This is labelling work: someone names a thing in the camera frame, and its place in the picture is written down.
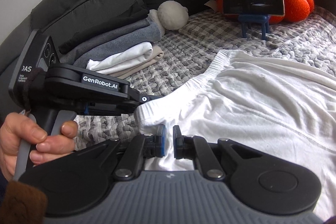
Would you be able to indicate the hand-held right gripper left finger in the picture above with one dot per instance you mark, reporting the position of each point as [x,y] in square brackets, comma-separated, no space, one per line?
[162,141]

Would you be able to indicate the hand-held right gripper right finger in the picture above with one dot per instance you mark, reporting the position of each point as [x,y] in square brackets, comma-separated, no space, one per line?
[177,142]

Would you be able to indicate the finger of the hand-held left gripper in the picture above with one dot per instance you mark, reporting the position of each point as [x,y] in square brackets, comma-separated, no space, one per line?
[110,109]

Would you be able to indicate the white pants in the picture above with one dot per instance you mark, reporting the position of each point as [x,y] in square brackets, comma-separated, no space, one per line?
[249,98]

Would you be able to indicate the person's left hand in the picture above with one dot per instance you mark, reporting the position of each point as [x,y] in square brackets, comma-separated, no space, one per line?
[10,140]

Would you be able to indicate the white folded garment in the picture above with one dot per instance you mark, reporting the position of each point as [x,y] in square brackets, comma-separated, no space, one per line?
[126,56]

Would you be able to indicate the beige folded garment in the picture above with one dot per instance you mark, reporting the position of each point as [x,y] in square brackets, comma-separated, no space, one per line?
[149,61]

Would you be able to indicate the dark grey folded garment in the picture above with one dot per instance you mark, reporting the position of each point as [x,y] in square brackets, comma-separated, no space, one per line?
[110,37]

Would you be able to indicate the grey checkered quilt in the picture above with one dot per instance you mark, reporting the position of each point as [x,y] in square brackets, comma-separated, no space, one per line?
[204,35]

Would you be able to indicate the white plush toy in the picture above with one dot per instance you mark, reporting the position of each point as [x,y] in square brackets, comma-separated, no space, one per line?
[172,15]

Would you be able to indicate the blue phone stand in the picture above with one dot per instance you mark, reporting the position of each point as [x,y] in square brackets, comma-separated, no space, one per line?
[253,22]

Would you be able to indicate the smartphone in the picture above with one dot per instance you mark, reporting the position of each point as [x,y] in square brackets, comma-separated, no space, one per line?
[253,1]

